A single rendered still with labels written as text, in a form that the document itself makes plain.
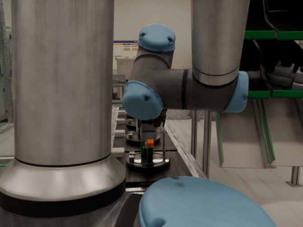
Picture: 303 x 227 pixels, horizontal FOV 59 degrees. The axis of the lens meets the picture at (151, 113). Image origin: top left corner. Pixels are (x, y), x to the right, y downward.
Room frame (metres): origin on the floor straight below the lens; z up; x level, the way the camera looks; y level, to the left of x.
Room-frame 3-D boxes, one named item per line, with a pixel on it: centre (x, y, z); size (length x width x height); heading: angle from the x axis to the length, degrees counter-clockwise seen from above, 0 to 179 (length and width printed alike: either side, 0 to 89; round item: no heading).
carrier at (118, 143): (1.05, 0.03, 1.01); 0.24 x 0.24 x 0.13; 5
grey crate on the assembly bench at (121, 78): (6.32, 0.82, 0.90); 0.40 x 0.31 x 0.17; 92
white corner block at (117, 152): (0.89, 0.12, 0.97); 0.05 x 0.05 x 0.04; 5
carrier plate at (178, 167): (0.80, 0.01, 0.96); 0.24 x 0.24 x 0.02; 5
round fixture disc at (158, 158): (0.80, 0.01, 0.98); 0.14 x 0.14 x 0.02
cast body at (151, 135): (0.81, 0.01, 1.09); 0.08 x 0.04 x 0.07; 5
